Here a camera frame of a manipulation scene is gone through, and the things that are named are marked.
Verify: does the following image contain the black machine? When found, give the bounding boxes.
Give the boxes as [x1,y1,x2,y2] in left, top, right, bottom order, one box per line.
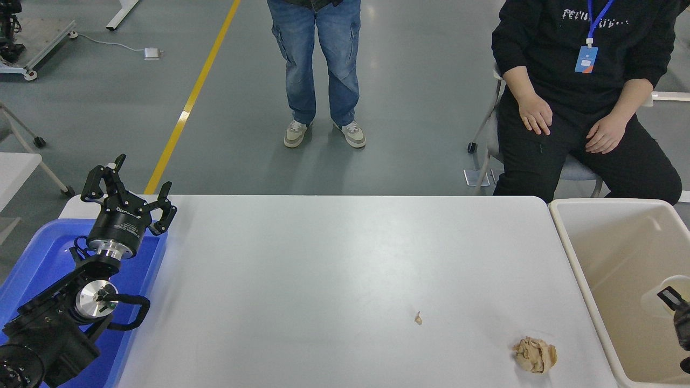
[0,0,25,63]

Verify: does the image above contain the white wheeled folding table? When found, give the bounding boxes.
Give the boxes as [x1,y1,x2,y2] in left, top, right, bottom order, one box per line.
[0,102,75,212]

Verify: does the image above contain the blue lanyard badge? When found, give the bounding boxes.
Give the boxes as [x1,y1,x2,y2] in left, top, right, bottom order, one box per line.
[575,0,615,74]

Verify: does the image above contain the blue plastic tray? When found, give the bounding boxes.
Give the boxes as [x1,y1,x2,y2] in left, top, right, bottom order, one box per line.
[0,218,169,388]

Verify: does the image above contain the grey office chair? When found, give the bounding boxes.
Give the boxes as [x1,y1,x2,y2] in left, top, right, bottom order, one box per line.
[467,64,603,198]

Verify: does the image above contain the white floor cable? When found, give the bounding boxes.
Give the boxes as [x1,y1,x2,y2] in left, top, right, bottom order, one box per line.
[75,33,146,54]

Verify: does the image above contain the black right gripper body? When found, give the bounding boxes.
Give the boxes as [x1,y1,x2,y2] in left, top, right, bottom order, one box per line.
[674,299,690,351]

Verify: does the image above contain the large pale plastic bin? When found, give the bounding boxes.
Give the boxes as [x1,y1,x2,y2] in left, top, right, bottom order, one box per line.
[548,198,690,388]

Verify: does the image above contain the seated person's left hand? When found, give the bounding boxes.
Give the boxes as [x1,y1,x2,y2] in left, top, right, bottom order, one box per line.
[585,113,629,155]

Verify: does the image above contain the grey wheeled platform cart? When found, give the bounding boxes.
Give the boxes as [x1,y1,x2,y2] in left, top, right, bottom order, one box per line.
[0,18,78,81]

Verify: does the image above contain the seated person's right hand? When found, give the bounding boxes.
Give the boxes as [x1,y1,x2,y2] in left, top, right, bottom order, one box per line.
[517,93,554,136]

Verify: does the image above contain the seated person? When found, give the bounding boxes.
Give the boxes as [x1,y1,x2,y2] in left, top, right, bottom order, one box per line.
[491,0,683,205]

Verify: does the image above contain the tan paper ball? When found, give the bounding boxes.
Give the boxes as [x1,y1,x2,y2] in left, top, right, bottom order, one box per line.
[513,337,557,374]

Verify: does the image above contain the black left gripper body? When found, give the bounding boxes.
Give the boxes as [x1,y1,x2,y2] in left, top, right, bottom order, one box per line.
[86,195,148,254]

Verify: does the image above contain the standing person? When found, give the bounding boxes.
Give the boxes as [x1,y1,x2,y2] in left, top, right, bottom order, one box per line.
[267,0,366,149]

